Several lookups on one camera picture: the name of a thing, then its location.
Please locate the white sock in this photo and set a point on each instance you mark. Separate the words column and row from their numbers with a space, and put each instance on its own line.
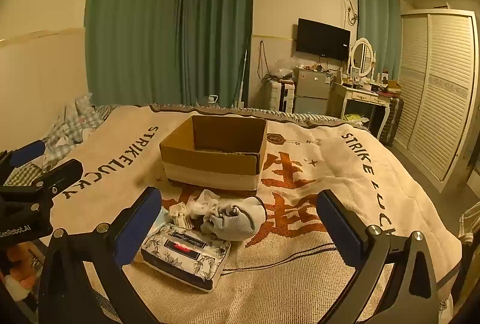
column 204, row 202

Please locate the person's left hand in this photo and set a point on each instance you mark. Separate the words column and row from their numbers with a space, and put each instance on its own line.
column 20, row 267

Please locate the white dressing table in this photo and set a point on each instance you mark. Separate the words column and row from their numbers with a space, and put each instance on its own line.
column 362, row 97

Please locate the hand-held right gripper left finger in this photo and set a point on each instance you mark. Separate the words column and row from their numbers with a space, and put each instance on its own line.
column 138, row 228

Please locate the white mop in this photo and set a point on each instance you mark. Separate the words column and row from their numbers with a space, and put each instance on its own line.
column 242, row 83

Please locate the cream sock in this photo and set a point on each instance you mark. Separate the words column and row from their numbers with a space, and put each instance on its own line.
column 179, row 213

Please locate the black wall television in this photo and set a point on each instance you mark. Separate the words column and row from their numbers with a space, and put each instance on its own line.
column 322, row 38

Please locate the beige cloth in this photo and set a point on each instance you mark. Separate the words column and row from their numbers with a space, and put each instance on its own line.
column 470, row 222

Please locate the silver small fridge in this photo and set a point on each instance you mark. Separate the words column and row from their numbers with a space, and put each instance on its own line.
column 311, row 91

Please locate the brown cardboard box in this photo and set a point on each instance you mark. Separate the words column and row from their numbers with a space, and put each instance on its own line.
column 210, row 166

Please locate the dark suitcase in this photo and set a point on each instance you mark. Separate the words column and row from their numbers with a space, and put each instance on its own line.
column 392, row 121

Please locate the floral tissue pack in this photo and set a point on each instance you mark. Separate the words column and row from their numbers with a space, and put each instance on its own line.
column 185, row 256

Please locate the clear plastic bag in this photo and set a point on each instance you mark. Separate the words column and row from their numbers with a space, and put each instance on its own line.
column 282, row 69

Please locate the cream printed blanket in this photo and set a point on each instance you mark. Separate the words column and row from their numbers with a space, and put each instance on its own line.
column 292, row 271

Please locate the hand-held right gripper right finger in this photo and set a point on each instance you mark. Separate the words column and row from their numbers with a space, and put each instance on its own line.
column 339, row 230

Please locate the white suitcase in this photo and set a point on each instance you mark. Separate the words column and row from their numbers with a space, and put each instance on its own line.
column 281, row 95

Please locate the grey sock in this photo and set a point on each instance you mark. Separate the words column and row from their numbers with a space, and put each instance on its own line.
column 238, row 220

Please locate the narrow green curtain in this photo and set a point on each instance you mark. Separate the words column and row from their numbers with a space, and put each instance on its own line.
column 377, row 31

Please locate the checked quilt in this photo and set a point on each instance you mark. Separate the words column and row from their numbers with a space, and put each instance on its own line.
column 71, row 125

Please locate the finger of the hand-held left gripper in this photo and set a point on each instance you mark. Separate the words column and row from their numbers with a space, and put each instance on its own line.
column 25, row 154
column 62, row 174

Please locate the oval white mirror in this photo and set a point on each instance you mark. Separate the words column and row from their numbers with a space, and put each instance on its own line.
column 363, row 57

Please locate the white kettle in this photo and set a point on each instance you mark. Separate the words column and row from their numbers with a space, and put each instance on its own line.
column 213, row 100

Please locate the white louvred wardrobe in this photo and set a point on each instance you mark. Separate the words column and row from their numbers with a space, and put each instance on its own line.
column 435, row 91

